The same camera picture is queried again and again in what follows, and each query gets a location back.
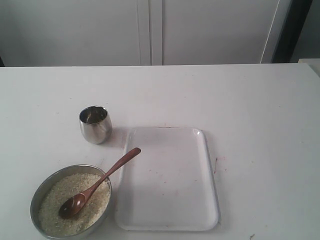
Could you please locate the brown wooden spoon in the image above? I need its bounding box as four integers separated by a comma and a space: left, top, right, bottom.
58, 147, 141, 219

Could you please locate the stainless steel cup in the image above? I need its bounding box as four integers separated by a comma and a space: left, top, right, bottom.
79, 105, 113, 145

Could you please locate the steel bowl of rice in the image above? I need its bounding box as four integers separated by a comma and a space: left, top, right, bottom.
30, 164, 112, 240

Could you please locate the white rectangular tray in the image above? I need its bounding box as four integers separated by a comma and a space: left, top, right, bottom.
115, 127, 219, 232

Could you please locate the white cabinet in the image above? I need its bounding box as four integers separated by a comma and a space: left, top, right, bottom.
0, 0, 291, 67

